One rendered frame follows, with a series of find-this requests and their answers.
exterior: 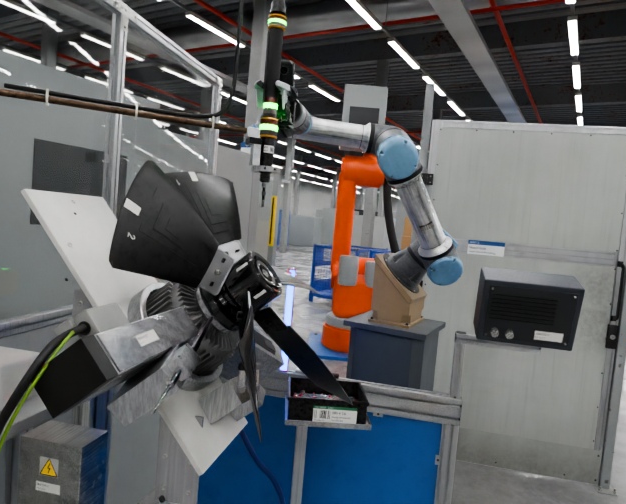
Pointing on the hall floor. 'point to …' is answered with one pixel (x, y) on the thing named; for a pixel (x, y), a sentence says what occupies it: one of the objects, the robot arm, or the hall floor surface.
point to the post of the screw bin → (298, 464)
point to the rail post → (447, 464)
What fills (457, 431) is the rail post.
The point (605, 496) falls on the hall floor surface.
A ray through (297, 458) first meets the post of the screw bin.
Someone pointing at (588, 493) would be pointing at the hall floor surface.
